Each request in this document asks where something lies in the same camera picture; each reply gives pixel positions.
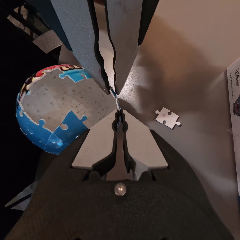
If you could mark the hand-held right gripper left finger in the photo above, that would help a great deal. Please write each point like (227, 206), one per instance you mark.
(93, 148)

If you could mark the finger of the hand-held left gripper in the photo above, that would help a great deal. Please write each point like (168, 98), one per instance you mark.
(125, 37)
(78, 33)

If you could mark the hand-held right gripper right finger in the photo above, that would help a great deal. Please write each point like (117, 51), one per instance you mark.
(144, 148)

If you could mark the joined strip of puzzle pieces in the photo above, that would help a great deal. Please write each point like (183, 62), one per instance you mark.
(117, 101)

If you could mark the blue cartoon puzzle ball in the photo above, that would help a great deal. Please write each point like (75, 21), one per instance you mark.
(56, 101)

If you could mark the single white-backed puzzle piece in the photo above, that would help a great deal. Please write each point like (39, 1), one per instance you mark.
(166, 117)

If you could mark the white and blue puzzle box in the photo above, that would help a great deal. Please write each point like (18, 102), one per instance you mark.
(235, 131)

